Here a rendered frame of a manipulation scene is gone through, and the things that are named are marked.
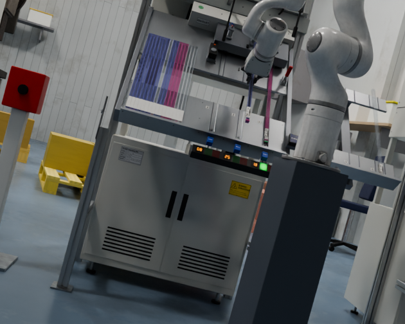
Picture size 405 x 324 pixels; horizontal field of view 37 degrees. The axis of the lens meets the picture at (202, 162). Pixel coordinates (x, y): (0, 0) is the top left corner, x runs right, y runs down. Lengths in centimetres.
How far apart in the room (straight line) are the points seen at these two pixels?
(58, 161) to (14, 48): 637
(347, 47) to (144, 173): 112
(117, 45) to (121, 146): 918
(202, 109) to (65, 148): 315
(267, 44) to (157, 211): 89
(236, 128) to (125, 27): 951
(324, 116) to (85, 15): 1007
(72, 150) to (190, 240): 294
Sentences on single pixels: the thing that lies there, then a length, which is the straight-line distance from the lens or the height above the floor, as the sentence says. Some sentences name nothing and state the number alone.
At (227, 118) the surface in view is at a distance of 241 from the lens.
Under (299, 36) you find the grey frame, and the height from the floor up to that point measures 130.
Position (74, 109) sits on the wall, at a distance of 1161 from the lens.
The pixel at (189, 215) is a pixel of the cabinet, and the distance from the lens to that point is 264.
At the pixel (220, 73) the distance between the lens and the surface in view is 261.
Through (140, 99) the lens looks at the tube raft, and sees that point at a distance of 235.
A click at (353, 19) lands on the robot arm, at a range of 198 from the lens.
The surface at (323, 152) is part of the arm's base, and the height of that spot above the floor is 75.
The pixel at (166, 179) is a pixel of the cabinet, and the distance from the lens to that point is 261.
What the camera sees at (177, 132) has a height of 70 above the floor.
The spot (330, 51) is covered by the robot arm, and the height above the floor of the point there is 104.
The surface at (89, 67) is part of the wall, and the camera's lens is 1165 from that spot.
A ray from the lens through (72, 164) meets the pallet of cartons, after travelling 546.
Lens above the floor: 66
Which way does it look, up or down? 1 degrees down
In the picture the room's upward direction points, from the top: 15 degrees clockwise
